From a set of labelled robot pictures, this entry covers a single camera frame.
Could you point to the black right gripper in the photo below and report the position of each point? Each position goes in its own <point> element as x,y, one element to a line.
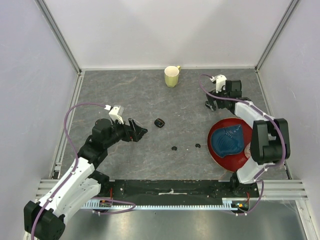
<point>210,99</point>

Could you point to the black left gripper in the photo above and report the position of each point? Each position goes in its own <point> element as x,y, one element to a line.
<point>131,134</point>

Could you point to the black case with gold line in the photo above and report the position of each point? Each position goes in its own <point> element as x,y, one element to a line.
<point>159,123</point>

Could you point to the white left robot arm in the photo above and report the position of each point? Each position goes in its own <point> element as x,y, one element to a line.
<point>47,218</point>

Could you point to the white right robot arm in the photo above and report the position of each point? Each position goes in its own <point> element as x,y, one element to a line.
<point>270,142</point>

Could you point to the blue leaf-shaped dish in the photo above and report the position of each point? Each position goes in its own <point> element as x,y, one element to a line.
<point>228,141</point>

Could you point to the pale green mug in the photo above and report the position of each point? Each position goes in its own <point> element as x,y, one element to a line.
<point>171,75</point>

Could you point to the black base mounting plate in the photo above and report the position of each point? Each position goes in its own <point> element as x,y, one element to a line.
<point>176,191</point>

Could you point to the red round plate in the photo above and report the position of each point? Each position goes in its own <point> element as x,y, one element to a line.
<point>230,162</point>

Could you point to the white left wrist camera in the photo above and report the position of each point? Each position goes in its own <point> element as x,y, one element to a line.
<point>115,113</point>

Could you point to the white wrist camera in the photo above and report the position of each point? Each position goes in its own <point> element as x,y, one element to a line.
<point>220,82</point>
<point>115,113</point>

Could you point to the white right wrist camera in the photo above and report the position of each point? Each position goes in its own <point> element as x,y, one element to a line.
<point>220,82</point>

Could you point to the white slotted cable duct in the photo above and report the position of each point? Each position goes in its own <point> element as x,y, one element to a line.
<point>104,204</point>

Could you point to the aluminium frame post right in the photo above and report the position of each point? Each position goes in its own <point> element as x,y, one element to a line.
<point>277,33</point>

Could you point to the aluminium frame post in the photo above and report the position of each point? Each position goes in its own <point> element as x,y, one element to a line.
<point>42,5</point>
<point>277,33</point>

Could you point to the aluminium frame post left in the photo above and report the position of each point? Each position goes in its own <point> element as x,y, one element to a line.
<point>42,5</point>

